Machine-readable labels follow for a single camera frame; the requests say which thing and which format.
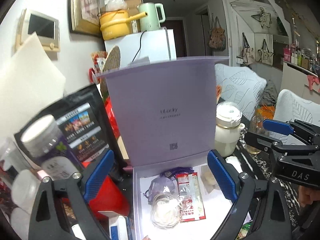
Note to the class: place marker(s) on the pink cloth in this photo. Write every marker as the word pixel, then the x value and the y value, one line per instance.
pixel 313 81

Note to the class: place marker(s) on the crumpled clear plastic bag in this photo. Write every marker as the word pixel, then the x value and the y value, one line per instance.
pixel 116 5

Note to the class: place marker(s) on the grey cloth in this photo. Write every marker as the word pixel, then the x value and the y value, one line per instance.
pixel 269 92

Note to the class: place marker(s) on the dark wooden door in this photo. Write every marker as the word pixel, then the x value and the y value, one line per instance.
pixel 176 37

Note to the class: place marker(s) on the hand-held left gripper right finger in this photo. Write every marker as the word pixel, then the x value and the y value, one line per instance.
pixel 222 177

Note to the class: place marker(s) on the woven round trivet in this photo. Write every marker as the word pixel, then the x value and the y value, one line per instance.
pixel 112 57

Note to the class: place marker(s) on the black coffee bag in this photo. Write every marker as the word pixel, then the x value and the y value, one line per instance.
pixel 82 130

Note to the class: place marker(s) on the white lid clear jar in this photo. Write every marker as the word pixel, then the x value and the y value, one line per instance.
pixel 25 190

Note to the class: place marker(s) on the blue white carton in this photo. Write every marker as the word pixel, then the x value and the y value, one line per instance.
pixel 120 228

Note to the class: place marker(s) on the white refrigerator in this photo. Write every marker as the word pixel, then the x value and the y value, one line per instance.
pixel 155 45

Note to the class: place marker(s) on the glass cup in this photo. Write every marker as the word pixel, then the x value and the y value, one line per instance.
pixel 255 125

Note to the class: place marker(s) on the row of bottles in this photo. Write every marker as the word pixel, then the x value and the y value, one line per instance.
pixel 302 57

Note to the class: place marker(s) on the white foam board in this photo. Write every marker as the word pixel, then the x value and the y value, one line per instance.
pixel 27 80

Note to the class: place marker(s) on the red snack packet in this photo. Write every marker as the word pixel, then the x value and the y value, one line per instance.
pixel 98 63

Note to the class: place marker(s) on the white tissue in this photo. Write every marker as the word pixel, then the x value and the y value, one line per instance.
pixel 232 161

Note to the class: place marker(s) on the green kettle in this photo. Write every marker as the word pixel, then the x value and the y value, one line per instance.
pixel 150 17

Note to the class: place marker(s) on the yellow pot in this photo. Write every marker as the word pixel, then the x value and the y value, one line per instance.
pixel 115 26

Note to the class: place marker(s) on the lilac gift box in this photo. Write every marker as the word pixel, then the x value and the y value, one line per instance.
pixel 162 105

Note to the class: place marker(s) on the framed picture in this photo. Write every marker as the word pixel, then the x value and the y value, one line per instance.
pixel 86 5

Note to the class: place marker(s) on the chair with leaf pattern cover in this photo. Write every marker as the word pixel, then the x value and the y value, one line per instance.
pixel 240 87
pixel 295 107

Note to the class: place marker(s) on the wall intercom screen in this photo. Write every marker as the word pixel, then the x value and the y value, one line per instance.
pixel 41 28

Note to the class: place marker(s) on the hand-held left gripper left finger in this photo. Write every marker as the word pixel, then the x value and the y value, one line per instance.
pixel 98 172

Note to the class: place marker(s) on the clear bag white contents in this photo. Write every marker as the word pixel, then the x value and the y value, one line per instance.
pixel 210 180

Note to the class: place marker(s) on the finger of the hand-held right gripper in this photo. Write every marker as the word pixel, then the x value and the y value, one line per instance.
pixel 262 140
pixel 277 127

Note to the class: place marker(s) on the brown patterned tote bag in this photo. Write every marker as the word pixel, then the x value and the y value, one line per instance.
pixel 217 37

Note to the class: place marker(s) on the red white packet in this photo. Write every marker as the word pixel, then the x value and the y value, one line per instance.
pixel 191 200

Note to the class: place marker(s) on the red bottle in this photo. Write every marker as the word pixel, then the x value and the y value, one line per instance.
pixel 112 197

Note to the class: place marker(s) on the orange bag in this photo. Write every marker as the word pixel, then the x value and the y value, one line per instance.
pixel 266 112

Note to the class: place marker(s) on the cream tote bag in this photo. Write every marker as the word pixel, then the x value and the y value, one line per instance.
pixel 265 53
pixel 248 52

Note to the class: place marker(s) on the cream ceramic jar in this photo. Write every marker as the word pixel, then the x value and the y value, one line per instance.
pixel 226 135

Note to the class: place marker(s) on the person's right hand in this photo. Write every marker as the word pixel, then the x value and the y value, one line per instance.
pixel 306 196

